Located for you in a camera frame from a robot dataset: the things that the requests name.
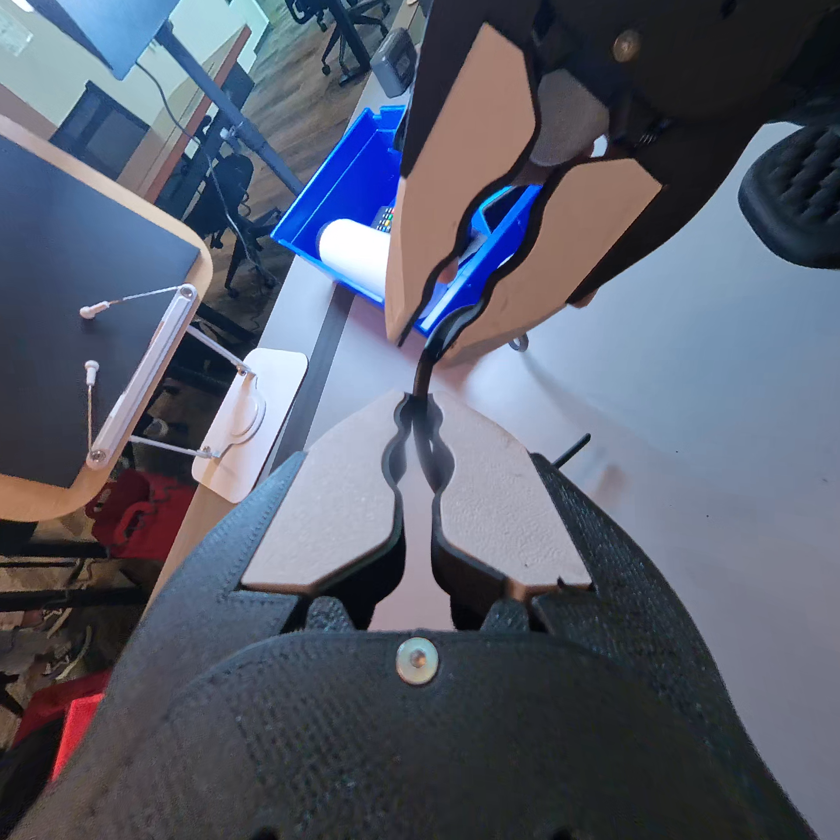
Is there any black office chair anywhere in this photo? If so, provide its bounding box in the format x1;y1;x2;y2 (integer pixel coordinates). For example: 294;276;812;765
289;0;391;86
187;154;283;296

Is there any red bag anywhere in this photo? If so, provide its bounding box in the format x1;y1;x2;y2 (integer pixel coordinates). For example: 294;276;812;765
85;469;198;562

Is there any white metal bracket bar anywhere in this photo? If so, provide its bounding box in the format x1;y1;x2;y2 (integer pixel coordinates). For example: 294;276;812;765
87;283;199;468

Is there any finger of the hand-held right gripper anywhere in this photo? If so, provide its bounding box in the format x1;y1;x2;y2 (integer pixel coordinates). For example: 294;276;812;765
433;155;664;362
384;23;542;345

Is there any grey electronic device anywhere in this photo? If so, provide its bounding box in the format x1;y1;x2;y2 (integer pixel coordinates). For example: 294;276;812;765
369;28;417;99

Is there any dark monitor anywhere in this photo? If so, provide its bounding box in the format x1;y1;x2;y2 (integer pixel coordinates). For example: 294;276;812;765
26;0;181;81

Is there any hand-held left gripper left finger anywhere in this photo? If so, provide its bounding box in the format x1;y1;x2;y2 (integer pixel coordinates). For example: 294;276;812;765
241;390;411;595

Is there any white paper roll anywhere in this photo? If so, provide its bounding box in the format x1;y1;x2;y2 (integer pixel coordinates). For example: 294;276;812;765
317;220;391;296

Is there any black cabinet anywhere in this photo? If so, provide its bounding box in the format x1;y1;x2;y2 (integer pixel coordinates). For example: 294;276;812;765
51;82;151;175

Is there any wooden desk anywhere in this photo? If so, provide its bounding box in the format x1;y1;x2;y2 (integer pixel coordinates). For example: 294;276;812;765
138;26;253;198

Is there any black metal stand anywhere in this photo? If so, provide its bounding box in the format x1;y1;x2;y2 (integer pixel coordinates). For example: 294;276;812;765
0;538;148;611

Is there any red plastic case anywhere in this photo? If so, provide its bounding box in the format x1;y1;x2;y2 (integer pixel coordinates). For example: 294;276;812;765
13;669;112;782

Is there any blue plastic bin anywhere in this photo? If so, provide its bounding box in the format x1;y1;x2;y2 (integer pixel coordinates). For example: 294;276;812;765
271;105;546;336

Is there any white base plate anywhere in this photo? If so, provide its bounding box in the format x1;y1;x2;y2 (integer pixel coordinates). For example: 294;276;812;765
192;348;309;505

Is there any black cable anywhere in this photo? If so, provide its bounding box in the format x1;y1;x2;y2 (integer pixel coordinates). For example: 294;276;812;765
410;305;592;500

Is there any black table with wooden edge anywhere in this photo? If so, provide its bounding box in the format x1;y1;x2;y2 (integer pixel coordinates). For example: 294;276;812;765
0;115;214;522

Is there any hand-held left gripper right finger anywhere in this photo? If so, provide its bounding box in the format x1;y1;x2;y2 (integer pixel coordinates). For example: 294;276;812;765
423;392;593;601

